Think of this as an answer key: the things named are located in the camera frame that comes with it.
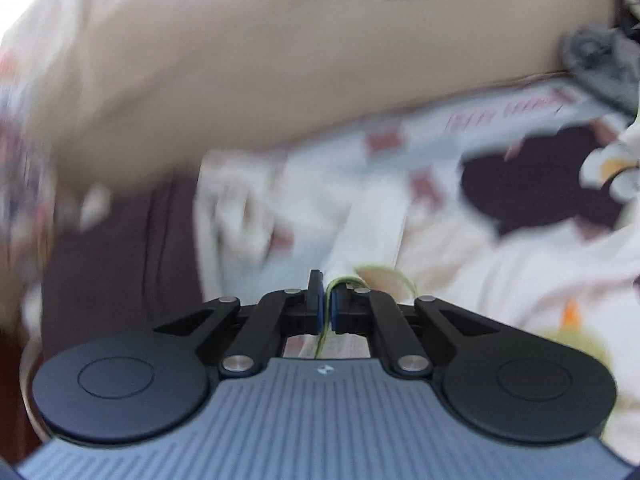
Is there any dark grey cloth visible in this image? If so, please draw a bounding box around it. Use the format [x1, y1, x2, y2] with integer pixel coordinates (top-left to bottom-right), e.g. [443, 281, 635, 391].
[559, 24, 640, 113]

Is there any cream garment with green monster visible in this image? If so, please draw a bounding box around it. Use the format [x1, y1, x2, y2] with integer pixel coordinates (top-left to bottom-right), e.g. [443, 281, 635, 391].
[192, 150, 640, 466]

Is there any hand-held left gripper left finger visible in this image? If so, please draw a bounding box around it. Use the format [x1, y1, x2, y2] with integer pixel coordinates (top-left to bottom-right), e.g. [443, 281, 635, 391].
[154, 269, 325, 378]

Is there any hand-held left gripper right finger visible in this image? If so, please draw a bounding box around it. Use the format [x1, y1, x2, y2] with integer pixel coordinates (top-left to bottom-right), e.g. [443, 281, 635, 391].
[327, 282, 501, 378]

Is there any striped printed blanket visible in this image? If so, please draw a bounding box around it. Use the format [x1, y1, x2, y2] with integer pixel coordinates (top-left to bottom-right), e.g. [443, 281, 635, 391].
[42, 80, 640, 358]

